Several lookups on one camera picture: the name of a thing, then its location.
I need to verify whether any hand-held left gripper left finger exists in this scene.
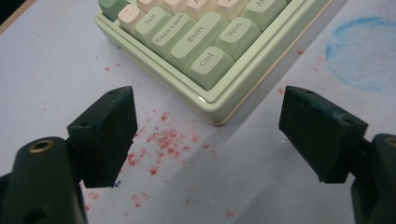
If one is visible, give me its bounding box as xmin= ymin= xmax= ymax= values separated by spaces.
xmin=66 ymin=86 xmax=138 ymax=189

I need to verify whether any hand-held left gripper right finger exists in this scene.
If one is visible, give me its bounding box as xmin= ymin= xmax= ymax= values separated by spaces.
xmin=278 ymin=86 xmax=369 ymax=184

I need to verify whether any wooden table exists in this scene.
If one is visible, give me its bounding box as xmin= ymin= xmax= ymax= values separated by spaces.
xmin=0 ymin=0 xmax=37 ymax=35

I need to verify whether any green and pink keyboard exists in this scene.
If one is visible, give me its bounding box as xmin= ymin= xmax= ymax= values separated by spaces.
xmin=93 ymin=0 xmax=332 ymax=127

